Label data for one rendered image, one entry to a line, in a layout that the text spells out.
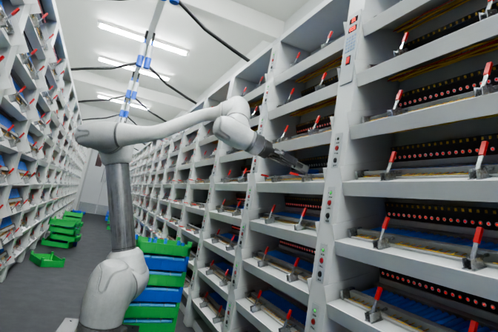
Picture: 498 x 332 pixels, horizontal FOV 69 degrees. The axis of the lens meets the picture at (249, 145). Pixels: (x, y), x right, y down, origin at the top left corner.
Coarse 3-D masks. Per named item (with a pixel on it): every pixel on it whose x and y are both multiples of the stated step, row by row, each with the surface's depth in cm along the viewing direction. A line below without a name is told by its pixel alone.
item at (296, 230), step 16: (272, 208) 165; (288, 208) 180; (304, 208) 141; (320, 208) 155; (256, 224) 170; (272, 224) 160; (288, 224) 152; (304, 224) 139; (288, 240) 143; (304, 240) 132
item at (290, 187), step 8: (312, 168) 169; (320, 168) 162; (256, 176) 183; (264, 176) 184; (256, 184) 181; (264, 184) 173; (272, 184) 165; (280, 184) 158; (288, 184) 151; (296, 184) 145; (304, 184) 140; (312, 184) 134; (320, 184) 129; (272, 192) 166; (280, 192) 158; (288, 192) 152; (296, 192) 145; (304, 192) 140; (312, 192) 135; (320, 192) 130
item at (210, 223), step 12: (240, 84) 262; (252, 84) 265; (228, 96) 264; (252, 108) 263; (216, 156) 256; (216, 168) 249; (228, 168) 252; (240, 168) 255; (216, 192) 247; (228, 192) 250; (204, 216) 250; (216, 228) 244; (204, 252) 239; (192, 276) 243; (192, 312) 232; (192, 324) 232
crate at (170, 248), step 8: (136, 240) 187; (144, 240) 206; (152, 240) 209; (160, 240) 211; (168, 240) 213; (176, 240) 215; (144, 248) 187; (152, 248) 189; (160, 248) 191; (168, 248) 193; (176, 248) 196; (184, 248) 198
